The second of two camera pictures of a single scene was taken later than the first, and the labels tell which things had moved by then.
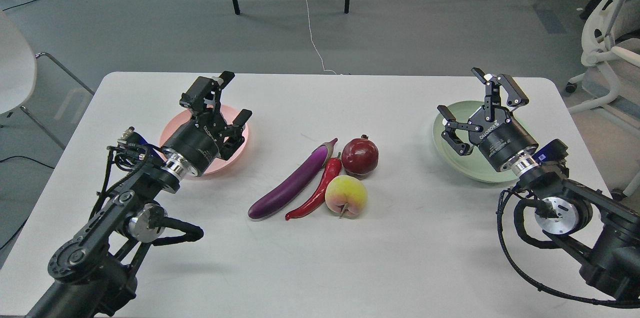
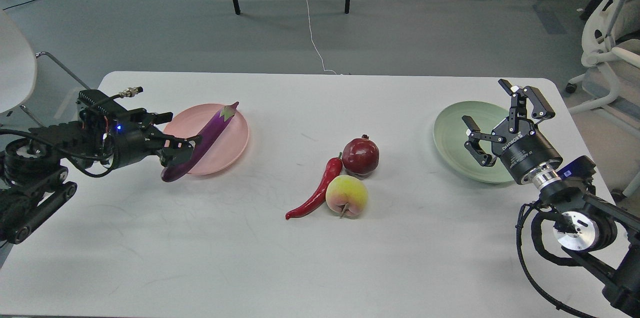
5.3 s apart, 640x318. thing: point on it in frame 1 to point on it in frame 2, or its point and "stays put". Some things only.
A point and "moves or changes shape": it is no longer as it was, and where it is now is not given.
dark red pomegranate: [360, 157] stays put
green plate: [473, 162] stays put
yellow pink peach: [346, 196] stays put
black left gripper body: [205, 137] to [132, 136]
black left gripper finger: [235, 130] to [175, 151]
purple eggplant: [307, 174] moves or changes shape
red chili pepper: [332, 167] stays put
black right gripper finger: [450, 135] to [473, 147]
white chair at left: [18, 70] stays put
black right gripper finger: [516, 96] to [541, 110]
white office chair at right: [610, 38] stays put
